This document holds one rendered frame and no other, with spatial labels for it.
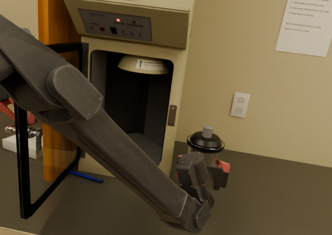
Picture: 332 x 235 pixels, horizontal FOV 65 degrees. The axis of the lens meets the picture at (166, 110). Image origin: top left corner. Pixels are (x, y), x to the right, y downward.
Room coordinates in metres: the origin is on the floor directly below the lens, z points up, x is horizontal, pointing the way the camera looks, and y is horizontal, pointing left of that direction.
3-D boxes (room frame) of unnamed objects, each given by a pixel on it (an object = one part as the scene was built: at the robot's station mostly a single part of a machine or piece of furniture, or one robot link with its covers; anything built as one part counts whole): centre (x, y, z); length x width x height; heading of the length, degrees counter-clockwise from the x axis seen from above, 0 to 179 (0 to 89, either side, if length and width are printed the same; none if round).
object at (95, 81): (0.91, 0.11, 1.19); 0.26 x 0.24 x 0.35; 84
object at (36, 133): (0.52, 0.28, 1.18); 0.02 x 0.02 x 0.06; 86
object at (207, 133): (0.69, -0.12, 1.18); 0.09 x 0.09 x 0.07
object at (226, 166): (0.65, -0.15, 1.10); 0.09 x 0.07 x 0.07; 174
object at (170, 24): (0.73, 0.13, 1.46); 0.32 x 0.11 x 0.10; 84
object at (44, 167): (0.63, 0.29, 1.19); 0.30 x 0.01 x 0.40; 176
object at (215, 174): (0.58, -0.11, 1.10); 0.10 x 0.07 x 0.07; 84
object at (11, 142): (0.92, 0.51, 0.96); 0.16 x 0.12 x 0.04; 73
